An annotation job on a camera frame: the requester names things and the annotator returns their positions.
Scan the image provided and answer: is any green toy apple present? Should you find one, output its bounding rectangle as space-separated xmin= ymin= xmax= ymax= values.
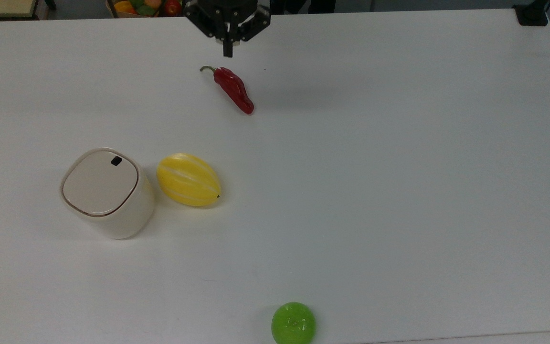
xmin=271 ymin=301 xmax=317 ymax=344

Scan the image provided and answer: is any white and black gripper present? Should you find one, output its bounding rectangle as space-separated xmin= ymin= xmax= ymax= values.
xmin=183 ymin=0 xmax=272 ymax=58

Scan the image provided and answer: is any red toy chili pepper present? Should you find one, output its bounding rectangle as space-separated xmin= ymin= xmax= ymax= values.
xmin=200 ymin=65 xmax=255 ymax=115

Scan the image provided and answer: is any light wooden table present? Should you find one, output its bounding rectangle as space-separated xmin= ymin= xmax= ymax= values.
xmin=0 ymin=0 xmax=40 ymax=20

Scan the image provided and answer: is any black camera pole with base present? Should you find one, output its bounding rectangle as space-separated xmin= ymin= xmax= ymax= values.
xmin=513 ymin=0 xmax=550 ymax=27

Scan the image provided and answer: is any yellow toy melon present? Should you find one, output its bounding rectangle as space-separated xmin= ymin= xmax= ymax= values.
xmin=157 ymin=153 xmax=222 ymax=207

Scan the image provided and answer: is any basket of toy fruit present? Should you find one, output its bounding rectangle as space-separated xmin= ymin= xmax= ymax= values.
xmin=107 ymin=0 xmax=183 ymax=18

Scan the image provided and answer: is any cream garbage bin with lid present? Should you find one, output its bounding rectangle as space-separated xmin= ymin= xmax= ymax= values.
xmin=60 ymin=147 xmax=156 ymax=240

